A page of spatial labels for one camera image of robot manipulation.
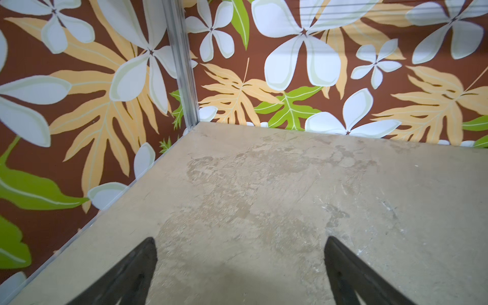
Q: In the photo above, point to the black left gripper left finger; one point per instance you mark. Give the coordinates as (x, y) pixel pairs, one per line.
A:
(127, 282)

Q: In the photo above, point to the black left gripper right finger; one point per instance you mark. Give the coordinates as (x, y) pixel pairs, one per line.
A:
(352, 280)

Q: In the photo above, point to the aluminium frame post back left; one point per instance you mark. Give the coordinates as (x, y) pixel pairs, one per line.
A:
(178, 37)

